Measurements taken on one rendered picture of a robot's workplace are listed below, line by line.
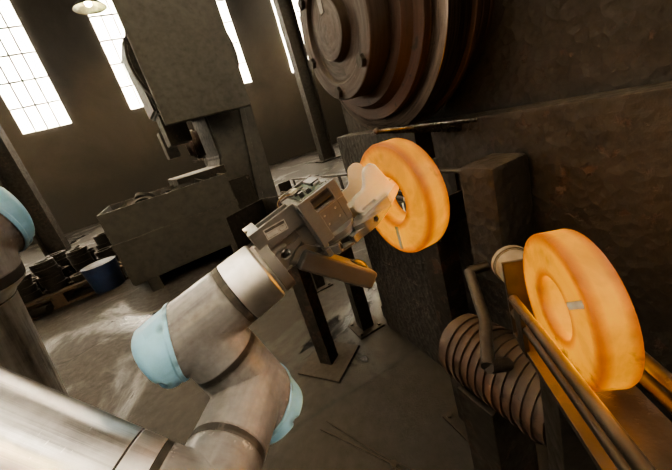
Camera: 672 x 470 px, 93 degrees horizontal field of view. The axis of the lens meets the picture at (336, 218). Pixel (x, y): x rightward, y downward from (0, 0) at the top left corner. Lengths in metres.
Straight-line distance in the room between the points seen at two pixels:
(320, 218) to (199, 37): 3.15
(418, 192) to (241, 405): 0.29
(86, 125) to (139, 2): 7.68
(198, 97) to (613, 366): 3.21
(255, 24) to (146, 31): 8.47
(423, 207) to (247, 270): 0.21
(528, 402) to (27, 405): 0.56
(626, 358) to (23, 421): 0.46
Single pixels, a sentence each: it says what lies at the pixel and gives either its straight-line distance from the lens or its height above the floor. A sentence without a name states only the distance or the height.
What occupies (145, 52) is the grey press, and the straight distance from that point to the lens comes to 3.32.
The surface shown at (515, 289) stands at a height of 0.68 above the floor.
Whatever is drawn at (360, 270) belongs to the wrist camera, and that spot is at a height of 0.76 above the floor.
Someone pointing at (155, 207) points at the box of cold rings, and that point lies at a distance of 3.01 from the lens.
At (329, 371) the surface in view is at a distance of 1.44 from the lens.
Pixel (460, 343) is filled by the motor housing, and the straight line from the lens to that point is 0.65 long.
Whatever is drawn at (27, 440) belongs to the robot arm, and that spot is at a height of 0.80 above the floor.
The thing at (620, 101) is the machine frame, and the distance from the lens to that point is 0.61.
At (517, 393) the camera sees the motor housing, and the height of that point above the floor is 0.51.
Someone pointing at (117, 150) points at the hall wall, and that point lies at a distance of 10.75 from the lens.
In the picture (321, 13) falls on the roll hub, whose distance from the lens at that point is 0.77.
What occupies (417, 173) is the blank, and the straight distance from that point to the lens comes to 0.38.
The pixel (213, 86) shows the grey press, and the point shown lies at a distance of 3.34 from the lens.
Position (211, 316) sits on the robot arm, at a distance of 0.36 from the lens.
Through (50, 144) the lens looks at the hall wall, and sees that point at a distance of 11.03.
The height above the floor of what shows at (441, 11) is 1.06.
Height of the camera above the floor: 0.95
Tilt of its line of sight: 17 degrees down
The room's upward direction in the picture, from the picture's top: 17 degrees counter-clockwise
